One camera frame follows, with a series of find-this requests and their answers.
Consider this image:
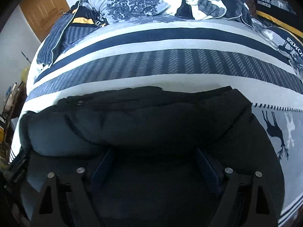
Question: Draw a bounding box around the blue tree-print duvet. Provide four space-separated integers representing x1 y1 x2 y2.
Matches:
35 0 254 65

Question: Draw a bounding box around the blue striped bed blanket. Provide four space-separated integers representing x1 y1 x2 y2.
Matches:
22 15 302 226

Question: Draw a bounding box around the navy HOMES pillow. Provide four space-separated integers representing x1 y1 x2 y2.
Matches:
261 27 302 79

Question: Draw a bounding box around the large black garment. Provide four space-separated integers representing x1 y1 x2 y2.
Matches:
20 87 284 226

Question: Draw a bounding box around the wooden door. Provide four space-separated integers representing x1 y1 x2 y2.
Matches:
20 0 70 42

